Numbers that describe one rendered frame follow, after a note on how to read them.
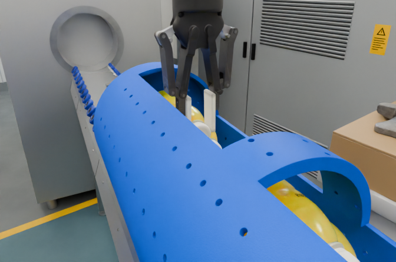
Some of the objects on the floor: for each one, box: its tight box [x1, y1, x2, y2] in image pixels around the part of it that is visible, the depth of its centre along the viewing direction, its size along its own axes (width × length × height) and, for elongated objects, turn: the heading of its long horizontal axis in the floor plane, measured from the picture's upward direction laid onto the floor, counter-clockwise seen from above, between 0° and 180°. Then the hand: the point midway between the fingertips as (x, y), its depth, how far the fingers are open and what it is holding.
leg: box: [91, 165, 106, 215], centre depth 190 cm, size 6×6×63 cm
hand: (197, 113), depth 51 cm, fingers closed on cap, 4 cm apart
